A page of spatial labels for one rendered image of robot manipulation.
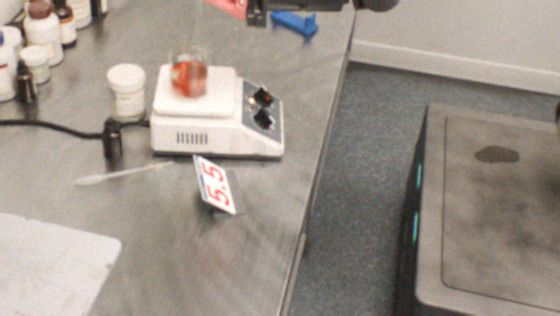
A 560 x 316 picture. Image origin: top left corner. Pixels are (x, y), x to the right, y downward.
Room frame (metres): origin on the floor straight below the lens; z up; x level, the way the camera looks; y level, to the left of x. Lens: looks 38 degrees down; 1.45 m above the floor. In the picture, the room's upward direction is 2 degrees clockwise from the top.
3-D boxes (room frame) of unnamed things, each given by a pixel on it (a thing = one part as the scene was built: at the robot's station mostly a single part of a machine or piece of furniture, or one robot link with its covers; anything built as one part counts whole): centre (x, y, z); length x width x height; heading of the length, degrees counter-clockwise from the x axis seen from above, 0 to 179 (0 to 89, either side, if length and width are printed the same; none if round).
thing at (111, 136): (0.79, 0.16, 0.78); 0.03 x 0.03 x 0.07
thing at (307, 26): (1.20, -0.15, 0.77); 0.10 x 0.03 x 0.04; 46
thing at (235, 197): (0.71, 0.00, 0.77); 0.09 x 0.06 x 0.04; 11
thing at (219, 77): (0.85, 0.03, 0.83); 0.12 x 0.12 x 0.01; 88
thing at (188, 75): (0.84, 0.04, 0.88); 0.07 x 0.06 x 0.08; 60
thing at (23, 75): (0.93, 0.32, 0.79); 0.03 x 0.03 x 0.08
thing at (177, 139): (0.85, 0.01, 0.79); 0.22 x 0.13 x 0.08; 88
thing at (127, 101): (0.89, 0.15, 0.79); 0.06 x 0.06 x 0.08
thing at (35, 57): (0.99, 0.32, 0.78); 0.05 x 0.05 x 0.05
